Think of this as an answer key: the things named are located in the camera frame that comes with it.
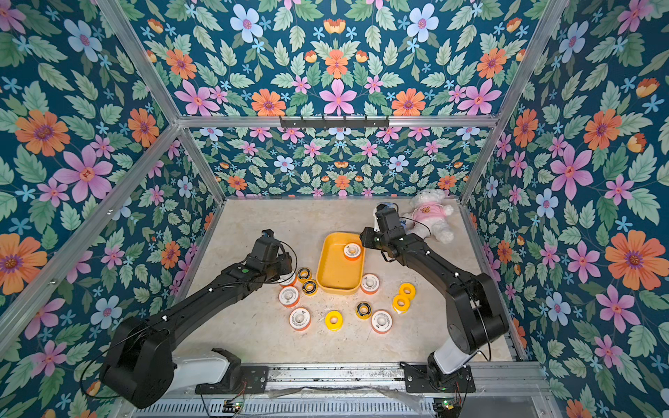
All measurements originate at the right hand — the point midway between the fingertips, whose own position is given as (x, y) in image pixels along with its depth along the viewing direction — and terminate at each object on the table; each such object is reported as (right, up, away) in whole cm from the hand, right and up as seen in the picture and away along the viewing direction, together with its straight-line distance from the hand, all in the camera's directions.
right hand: (364, 234), depth 89 cm
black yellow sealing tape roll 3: (0, -26, -3) cm, 26 cm away
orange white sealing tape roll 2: (+2, -18, +3) cm, 18 cm away
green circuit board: (-36, -47, -18) cm, 62 cm away
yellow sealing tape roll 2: (+16, -20, +1) cm, 25 cm away
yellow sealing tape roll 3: (+12, -24, -2) cm, 27 cm away
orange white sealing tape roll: (-4, -7, +10) cm, 13 cm away
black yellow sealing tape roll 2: (-20, -19, +3) cm, 28 cm away
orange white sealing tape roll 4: (-21, -28, -5) cm, 35 cm away
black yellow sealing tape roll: (-22, -15, +4) cm, 27 cm away
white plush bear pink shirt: (+27, +7, +14) cm, 31 cm away
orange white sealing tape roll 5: (+6, -28, -5) cm, 29 cm away
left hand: (-25, -8, -2) cm, 27 cm away
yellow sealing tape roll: (-10, -28, -5) cm, 30 cm away
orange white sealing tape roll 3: (-27, -22, 0) cm, 34 cm away
